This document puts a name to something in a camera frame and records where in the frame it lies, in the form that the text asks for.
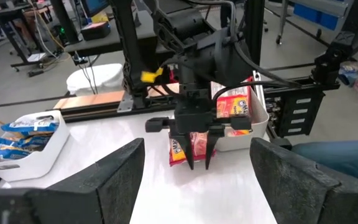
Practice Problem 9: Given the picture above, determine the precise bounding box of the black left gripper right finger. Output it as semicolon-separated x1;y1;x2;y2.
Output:
250;138;358;224

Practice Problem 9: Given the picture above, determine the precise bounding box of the black box device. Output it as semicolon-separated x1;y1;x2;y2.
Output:
80;21;112;41

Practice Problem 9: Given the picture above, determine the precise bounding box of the pale grey plastic bin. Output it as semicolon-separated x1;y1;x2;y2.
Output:
211;70;270;152

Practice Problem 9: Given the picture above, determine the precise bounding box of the person's leg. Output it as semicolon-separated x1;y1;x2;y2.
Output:
290;139;358;186

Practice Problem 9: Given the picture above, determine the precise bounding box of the pink Maruchan ramen pack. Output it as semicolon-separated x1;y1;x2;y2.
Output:
168;132;217;167

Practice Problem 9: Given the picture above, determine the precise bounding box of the black box with white labels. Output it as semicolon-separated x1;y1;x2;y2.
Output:
268;88;326;138

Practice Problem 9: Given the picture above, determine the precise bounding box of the blue storage bin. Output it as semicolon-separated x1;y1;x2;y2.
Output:
292;2;343;30

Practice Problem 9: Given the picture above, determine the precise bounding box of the tan wooden side board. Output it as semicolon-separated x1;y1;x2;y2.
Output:
53;82;180;110

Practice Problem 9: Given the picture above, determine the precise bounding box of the grey desk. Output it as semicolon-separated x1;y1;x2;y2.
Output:
63;9;158;58

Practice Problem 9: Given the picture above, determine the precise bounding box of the white trash bin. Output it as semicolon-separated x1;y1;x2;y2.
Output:
66;63;126;96

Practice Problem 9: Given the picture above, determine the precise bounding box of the yellow tag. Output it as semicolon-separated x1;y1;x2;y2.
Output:
140;67;164;84

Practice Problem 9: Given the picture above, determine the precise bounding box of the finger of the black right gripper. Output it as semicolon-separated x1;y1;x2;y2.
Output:
170;134;195;170
205;134;225;170

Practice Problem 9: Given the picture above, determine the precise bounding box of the silver corner bracket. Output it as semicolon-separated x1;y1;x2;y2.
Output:
116;93;135;113

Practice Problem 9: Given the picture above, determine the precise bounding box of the white plastic bin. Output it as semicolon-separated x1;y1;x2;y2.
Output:
0;110;71;183

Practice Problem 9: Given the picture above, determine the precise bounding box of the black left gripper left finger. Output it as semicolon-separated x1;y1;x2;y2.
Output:
47;138;145;224

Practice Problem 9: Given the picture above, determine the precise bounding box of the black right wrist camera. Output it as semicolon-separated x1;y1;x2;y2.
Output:
196;26;256;88

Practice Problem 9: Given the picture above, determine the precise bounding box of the black computer monitor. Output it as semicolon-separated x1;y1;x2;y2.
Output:
79;0;110;18

